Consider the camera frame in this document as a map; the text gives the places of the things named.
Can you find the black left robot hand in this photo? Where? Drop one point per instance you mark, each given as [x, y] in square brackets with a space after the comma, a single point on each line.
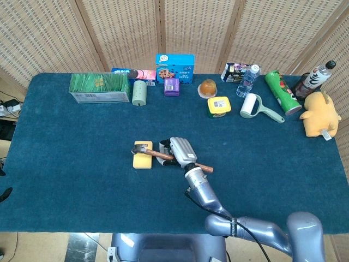
[6, 193]

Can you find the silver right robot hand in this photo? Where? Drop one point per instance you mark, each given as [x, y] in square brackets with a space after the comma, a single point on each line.
[184, 151]

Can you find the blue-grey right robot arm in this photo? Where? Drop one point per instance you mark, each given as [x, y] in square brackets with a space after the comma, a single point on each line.
[204, 195]

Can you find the yellow sponge block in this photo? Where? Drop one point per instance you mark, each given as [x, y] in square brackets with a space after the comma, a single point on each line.
[143, 162]

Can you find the green tub with yellow lid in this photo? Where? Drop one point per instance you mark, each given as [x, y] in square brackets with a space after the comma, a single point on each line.
[219, 105]

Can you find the small purple carton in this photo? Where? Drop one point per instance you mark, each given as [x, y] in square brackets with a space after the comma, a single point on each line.
[171, 88]

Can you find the orange jelly cup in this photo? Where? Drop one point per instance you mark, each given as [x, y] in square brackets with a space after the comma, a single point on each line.
[208, 88]

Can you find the light green cylinder case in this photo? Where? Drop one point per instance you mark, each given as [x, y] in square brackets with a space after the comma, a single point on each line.
[139, 94]

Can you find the blue table cloth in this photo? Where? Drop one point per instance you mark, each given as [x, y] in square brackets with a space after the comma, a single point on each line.
[81, 177]

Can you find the light green lint roller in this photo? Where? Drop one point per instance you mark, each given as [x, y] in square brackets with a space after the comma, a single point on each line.
[248, 106]

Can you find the blue chocolate chip cookie box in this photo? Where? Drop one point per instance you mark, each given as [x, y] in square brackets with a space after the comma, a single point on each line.
[177, 68]

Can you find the white power strip with plugs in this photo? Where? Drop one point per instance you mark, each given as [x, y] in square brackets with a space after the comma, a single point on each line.
[11, 107]

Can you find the blue sandwich cookie box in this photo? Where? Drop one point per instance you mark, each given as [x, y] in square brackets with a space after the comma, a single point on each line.
[141, 74]

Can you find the clear plastic water bottle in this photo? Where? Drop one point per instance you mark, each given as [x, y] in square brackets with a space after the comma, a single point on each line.
[246, 83]

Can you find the black and white snack pack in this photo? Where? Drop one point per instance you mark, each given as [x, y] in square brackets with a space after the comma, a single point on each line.
[234, 72]

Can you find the blue-grey robot torso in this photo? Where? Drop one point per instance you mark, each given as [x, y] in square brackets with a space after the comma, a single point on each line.
[169, 249]

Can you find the green tissue box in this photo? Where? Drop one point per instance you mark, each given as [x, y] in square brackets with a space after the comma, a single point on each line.
[98, 87]

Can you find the green chips can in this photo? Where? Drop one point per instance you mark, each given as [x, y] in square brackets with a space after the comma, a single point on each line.
[282, 92]

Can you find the woven folding screen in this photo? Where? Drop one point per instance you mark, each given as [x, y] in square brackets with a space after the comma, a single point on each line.
[122, 32]

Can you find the yellow plush toy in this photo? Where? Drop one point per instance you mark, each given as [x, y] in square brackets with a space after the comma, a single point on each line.
[320, 114]

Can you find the dark drink bottle white label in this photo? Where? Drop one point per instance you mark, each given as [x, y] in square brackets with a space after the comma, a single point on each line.
[313, 79]

